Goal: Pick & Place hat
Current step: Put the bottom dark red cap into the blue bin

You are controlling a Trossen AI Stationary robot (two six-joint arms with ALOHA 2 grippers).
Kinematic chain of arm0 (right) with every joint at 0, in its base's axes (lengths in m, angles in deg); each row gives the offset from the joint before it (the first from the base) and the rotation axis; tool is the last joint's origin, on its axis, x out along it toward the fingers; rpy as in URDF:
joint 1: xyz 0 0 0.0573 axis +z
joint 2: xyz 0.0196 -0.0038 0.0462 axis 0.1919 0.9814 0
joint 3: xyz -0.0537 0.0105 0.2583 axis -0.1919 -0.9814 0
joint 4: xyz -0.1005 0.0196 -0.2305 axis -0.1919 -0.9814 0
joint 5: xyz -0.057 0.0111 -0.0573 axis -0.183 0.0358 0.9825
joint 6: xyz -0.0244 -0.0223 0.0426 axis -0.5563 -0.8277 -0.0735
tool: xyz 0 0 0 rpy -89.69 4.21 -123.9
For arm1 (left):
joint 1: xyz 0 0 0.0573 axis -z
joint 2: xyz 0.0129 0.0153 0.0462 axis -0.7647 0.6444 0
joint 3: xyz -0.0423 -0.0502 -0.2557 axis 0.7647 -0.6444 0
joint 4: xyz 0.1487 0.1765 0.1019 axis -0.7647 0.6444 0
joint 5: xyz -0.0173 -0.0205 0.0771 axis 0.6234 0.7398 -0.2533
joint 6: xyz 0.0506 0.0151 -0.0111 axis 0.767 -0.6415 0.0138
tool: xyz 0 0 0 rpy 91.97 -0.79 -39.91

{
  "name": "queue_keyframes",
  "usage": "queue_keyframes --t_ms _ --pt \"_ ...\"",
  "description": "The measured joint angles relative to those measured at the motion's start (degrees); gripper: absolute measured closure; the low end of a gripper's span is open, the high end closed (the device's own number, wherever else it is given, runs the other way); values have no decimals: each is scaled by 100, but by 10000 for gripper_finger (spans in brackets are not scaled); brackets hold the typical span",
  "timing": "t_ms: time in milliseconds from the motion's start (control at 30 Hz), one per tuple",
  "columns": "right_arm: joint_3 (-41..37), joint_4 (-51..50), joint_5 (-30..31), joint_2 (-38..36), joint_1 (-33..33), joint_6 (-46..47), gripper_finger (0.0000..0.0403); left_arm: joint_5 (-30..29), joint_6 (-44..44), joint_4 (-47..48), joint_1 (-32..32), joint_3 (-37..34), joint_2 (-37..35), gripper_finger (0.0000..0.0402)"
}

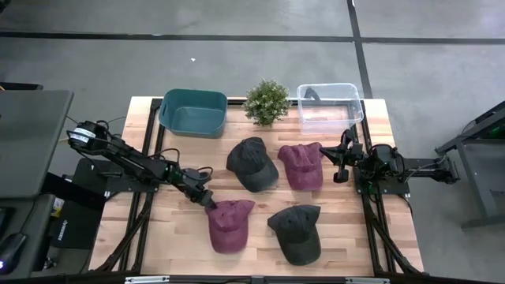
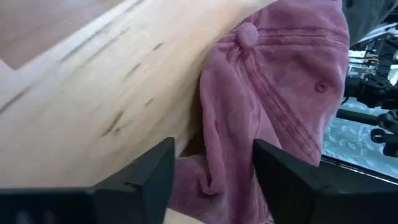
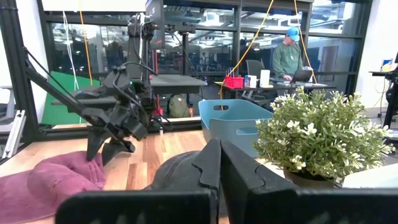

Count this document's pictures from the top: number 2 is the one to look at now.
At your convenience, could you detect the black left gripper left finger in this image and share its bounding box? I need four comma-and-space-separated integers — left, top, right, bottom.
0, 136, 175, 224

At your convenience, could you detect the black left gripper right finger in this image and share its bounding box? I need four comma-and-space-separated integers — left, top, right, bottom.
253, 139, 398, 224

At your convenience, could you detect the maroon baseball cap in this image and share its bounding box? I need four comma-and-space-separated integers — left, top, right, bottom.
167, 0, 351, 224

